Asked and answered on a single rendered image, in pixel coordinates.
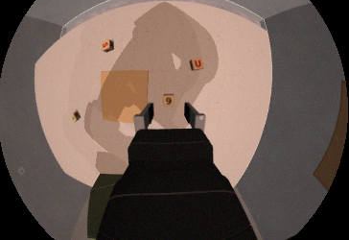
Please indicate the tan square mat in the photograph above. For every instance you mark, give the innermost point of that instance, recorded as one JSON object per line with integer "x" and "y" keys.
{"x": 123, "y": 94}

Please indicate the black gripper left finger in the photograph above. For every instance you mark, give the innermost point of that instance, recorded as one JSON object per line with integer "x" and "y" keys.
{"x": 142, "y": 120}

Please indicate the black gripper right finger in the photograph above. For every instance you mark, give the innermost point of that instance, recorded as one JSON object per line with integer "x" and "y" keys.
{"x": 196, "y": 120}

